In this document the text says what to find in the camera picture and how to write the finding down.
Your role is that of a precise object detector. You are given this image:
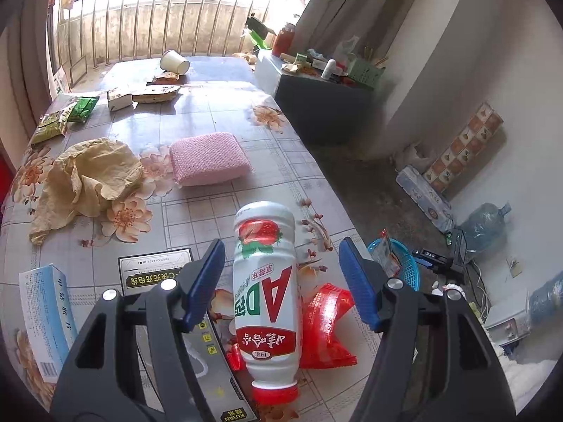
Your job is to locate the tile pattern roll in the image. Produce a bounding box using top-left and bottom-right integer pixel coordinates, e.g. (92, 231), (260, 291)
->
(424, 102), (504, 192)

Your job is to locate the window railing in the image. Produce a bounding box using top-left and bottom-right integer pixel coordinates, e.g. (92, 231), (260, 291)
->
(48, 0), (282, 71)

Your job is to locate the clear blue water jug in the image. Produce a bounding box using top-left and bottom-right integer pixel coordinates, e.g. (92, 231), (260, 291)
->
(457, 202), (513, 256)

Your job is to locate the yellow cloth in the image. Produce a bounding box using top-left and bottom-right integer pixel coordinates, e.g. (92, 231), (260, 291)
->
(30, 138), (145, 246)

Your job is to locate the thin white plastic bag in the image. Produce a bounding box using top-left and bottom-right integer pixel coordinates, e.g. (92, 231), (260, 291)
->
(336, 37), (359, 64)

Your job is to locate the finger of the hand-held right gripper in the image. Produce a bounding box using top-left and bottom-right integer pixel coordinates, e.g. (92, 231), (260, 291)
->
(412, 250), (447, 272)

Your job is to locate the light green snack packet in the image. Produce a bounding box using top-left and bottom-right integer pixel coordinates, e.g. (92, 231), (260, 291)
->
(30, 110), (73, 145)

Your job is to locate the wrapped blue water jug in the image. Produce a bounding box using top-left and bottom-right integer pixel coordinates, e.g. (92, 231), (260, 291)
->
(528, 270), (563, 332)

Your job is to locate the flowered tablecloth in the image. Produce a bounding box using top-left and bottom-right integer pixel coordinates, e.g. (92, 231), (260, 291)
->
(0, 55), (383, 422)

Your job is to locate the small white carton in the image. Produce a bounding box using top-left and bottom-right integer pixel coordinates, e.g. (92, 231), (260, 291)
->
(107, 88), (133, 112)

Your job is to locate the red thermos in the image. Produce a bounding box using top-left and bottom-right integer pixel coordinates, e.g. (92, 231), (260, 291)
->
(273, 24), (295, 58)

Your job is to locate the green plastic organizer basket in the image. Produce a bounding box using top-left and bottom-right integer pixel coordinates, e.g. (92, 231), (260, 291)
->
(347, 57), (385, 91)

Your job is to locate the light blue carton box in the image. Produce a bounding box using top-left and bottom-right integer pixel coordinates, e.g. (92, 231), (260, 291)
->
(18, 264), (80, 381)

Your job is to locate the beige curtain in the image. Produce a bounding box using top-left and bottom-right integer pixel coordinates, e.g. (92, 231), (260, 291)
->
(303, 0), (397, 53)
(0, 0), (58, 150)

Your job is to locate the dark green snack packet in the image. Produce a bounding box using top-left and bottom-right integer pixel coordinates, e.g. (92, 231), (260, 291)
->
(66, 96), (101, 124)

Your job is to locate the red snack packet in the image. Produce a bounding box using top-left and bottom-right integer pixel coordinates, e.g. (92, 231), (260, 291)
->
(226, 283), (357, 371)

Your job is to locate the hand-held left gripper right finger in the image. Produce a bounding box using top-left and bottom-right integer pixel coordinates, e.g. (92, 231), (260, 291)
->
(339, 237), (515, 422)

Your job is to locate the white drink bottle red cap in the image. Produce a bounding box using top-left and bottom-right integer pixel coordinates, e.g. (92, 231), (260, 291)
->
(232, 201), (301, 405)

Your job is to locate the black silver charger box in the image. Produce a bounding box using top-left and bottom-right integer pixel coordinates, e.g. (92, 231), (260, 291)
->
(118, 247), (260, 422)

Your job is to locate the pink sponge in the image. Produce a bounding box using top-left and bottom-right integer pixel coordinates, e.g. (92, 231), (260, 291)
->
(169, 132), (255, 186)

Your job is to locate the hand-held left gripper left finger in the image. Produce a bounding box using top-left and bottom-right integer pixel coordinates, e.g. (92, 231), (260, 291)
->
(50, 238), (226, 422)

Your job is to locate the grey cabinet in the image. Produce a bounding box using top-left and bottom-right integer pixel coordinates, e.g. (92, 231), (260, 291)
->
(255, 48), (374, 146)

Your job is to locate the blue plastic basket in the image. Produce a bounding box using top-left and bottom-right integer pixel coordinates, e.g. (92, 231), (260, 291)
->
(367, 238), (422, 292)

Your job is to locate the white paper cup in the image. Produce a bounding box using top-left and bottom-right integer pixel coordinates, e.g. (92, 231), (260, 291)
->
(159, 50), (191, 75)

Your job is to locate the pack of tissue rolls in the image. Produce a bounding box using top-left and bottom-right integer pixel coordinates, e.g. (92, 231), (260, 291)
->
(396, 165), (454, 231)

